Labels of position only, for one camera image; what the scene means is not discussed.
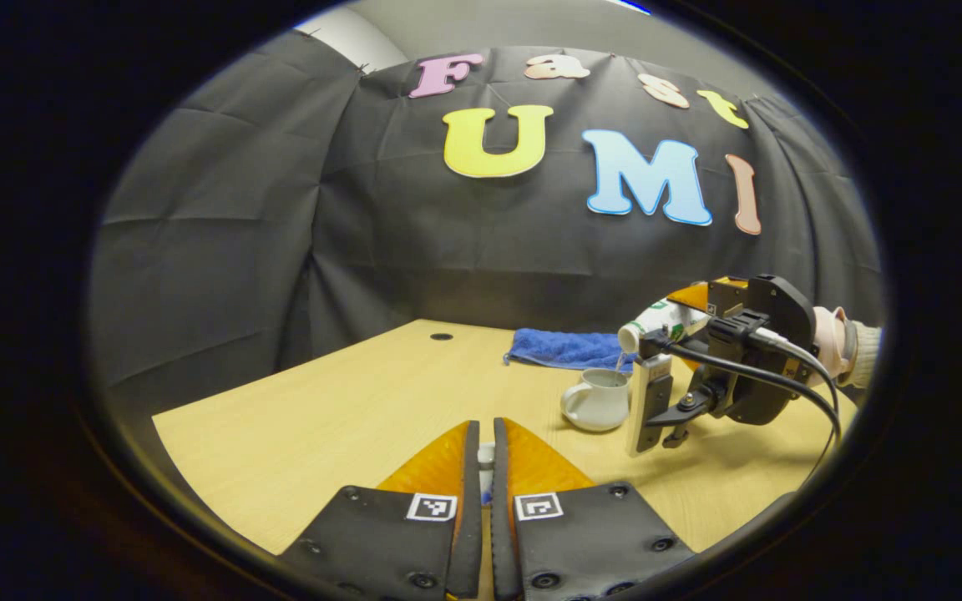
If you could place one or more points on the white green-label water bottle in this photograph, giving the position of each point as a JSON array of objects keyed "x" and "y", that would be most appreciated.
[{"x": 660, "y": 321}]

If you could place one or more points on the white teacup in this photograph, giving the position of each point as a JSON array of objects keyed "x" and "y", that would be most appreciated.
[{"x": 594, "y": 409}]

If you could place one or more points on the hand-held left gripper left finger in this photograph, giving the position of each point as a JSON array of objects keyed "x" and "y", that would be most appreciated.
[{"x": 468, "y": 534}]

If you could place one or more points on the blue towel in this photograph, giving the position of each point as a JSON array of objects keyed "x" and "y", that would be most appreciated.
[{"x": 564, "y": 346}]

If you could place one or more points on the black backdrop cloth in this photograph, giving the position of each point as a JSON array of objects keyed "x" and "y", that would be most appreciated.
[{"x": 322, "y": 250}]

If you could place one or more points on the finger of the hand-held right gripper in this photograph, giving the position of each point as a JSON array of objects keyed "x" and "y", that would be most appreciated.
[{"x": 723, "y": 296}]

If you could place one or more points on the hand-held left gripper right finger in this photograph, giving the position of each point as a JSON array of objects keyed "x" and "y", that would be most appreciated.
[{"x": 504, "y": 534}]

